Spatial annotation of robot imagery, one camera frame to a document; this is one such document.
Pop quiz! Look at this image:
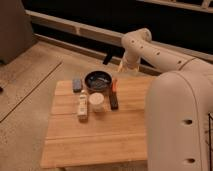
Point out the white wall rail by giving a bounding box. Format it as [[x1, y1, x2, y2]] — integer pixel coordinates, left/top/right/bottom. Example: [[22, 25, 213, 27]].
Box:
[[26, 10, 213, 62]]

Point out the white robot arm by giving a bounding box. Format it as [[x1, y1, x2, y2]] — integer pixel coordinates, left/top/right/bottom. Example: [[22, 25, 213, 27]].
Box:
[[119, 28, 213, 171]]

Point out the grey cabinet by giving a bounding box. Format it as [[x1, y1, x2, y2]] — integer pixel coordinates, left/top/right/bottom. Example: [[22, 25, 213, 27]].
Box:
[[0, 0, 36, 64]]

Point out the blue grey sponge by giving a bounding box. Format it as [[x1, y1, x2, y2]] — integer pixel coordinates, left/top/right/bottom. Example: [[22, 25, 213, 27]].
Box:
[[72, 79, 83, 93]]

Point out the dark round bowl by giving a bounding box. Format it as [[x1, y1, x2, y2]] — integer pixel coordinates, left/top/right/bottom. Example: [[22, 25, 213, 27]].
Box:
[[84, 71, 112, 92]]

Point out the white round cup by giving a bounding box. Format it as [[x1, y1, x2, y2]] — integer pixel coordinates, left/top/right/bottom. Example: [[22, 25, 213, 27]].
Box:
[[89, 93, 104, 112]]

